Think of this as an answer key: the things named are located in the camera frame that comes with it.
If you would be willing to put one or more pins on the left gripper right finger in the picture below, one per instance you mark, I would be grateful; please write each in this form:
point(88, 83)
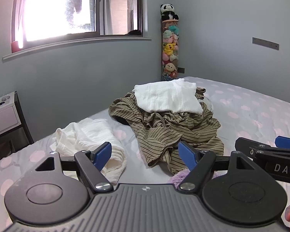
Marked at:
point(199, 163)

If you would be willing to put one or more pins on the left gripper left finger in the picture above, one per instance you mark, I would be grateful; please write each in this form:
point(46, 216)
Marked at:
point(89, 166)

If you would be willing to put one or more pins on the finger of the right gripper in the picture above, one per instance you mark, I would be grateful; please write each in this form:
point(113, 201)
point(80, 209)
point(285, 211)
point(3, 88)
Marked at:
point(260, 151)
point(282, 142)

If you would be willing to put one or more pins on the white muslin shirt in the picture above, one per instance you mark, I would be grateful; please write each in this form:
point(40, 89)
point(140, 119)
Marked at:
point(89, 134)

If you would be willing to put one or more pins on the purple fluffy fabric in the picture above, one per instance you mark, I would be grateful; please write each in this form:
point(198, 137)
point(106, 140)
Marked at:
point(180, 176)

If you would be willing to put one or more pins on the olive striped garment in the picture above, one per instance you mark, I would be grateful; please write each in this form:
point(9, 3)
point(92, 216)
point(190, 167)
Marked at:
point(159, 133)

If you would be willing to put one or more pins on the white folded muslin cloth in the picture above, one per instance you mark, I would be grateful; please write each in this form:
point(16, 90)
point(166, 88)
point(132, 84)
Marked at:
point(176, 96)

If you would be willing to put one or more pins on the white bedside table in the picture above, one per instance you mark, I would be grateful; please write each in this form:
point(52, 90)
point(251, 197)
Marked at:
point(14, 131)

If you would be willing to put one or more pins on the plush toy storage tube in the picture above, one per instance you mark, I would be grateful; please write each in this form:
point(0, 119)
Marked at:
point(170, 49)

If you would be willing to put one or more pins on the black wall socket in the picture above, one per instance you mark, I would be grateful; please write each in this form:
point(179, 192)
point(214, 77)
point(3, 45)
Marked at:
point(181, 70)

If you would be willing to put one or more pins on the grey wall plate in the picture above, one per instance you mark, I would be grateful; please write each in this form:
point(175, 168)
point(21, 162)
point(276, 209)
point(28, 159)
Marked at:
point(265, 43)

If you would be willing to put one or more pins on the window with frame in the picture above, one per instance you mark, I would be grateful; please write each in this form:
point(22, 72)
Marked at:
point(38, 25)

